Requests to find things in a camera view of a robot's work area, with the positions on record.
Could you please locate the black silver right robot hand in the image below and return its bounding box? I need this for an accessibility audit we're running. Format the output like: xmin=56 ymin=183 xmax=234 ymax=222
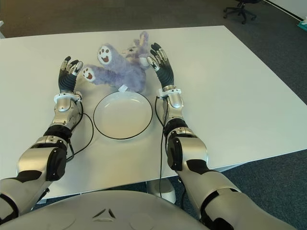
xmin=146 ymin=43 xmax=175 ymax=90

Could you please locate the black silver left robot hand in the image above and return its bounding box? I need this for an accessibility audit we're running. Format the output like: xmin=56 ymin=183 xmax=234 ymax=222
xmin=58 ymin=56 xmax=84 ymax=93

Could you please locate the purple plush bunny doll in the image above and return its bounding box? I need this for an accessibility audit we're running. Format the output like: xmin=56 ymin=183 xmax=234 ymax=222
xmin=81 ymin=31 xmax=151 ymax=94

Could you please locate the white plate with black rim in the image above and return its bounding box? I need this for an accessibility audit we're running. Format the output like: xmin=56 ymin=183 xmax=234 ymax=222
xmin=93 ymin=91 xmax=153 ymax=141

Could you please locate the black office chair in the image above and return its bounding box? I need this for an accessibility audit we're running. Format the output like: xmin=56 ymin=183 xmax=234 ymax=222
xmin=223 ymin=0 xmax=257 ymax=24

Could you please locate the silver robot torso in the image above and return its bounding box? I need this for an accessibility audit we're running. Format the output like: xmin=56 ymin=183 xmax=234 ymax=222
xmin=1 ymin=190 xmax=204 ymax=230

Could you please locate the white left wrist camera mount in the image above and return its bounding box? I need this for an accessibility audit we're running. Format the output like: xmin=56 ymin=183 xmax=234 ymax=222
xmin=54 ymin=92 xmax=83 ymax=103

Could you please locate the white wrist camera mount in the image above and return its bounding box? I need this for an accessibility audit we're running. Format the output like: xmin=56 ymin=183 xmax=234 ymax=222
xmin=54 ymin=92 xmax=83 ymax=103
xmin=157 ymin=88 xmax=182 ymax=98

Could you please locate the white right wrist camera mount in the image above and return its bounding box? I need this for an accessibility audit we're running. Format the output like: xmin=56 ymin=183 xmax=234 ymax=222
xmin=157 ymin=88 xmax=182 ymax=98

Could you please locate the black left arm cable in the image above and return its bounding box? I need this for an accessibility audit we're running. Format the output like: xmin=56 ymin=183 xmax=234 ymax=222
xmin=69 ymin=112 xmax=94 ymax=161

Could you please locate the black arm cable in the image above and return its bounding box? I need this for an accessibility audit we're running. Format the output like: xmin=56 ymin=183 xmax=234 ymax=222
xmin=69 ymin=112 xmax=94 ymax=161
xmin=154 ymin=95 xmax=168 ymax=196

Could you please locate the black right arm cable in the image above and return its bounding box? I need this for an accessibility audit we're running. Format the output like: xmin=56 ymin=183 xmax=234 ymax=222
xmin=154 ymin=95 xmax=168 ymax=196

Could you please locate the silver table pedestal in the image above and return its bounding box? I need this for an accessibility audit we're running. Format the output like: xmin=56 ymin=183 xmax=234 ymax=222
xmin=146 ymin=179 xmax=177 ymax=204

